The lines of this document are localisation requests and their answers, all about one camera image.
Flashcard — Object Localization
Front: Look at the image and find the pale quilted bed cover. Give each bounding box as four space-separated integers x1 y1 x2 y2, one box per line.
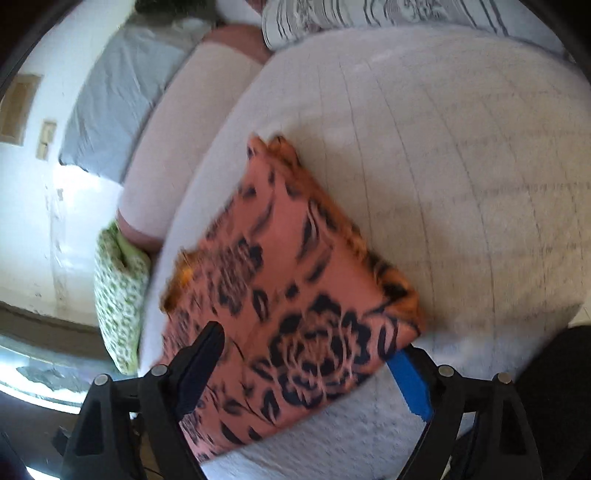
138 25 591 480

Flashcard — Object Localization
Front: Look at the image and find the green white patterned pillow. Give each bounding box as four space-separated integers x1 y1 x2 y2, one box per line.
94 222 151 376

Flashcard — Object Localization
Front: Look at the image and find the orange floral print garment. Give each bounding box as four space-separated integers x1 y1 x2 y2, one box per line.
161 137 424 462

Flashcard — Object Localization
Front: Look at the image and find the pink bolster cushion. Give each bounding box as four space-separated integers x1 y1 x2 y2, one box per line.
116 24 273 254

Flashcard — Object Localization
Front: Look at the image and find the dark furry object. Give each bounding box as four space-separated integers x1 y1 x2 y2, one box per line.
134 0 219 23

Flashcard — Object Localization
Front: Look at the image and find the grey striped floral pillow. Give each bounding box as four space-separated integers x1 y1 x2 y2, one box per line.
262 0 566 53

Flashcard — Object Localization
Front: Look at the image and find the grey blue pillow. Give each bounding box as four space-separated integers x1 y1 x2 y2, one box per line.
58 15 211 184

